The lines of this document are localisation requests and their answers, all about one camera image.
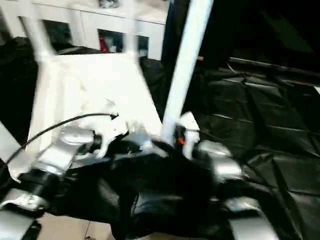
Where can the small red bottle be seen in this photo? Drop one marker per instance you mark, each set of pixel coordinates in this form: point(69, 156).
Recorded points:
point(102, 43)

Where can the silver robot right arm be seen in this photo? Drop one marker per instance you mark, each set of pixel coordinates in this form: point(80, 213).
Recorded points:
point(220, 160)

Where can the white plastic table top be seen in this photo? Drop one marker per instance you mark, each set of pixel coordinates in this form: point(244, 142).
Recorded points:
point(87, 87)

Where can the black backdrop cloth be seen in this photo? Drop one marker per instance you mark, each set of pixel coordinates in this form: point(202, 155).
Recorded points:
point(262, 27)

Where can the white cabinet with glass doors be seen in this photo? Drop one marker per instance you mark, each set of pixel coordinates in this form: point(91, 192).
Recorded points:
point(82, 17)

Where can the shiny object on cabinet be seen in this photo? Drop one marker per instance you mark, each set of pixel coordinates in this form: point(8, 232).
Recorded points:
point(107, 3)

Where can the white plastic table leg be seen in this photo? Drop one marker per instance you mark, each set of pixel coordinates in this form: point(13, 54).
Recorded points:
point(130, 30)
point(187, 62)
point(38, 32)
point(12, 145)

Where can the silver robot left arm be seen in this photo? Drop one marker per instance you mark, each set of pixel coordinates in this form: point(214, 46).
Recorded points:
point(62, 147)

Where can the black mat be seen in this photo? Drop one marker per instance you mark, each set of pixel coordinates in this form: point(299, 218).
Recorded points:
point(262, 112)

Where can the small tan block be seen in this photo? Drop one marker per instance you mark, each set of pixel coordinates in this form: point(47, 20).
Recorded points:
point(200, 58)

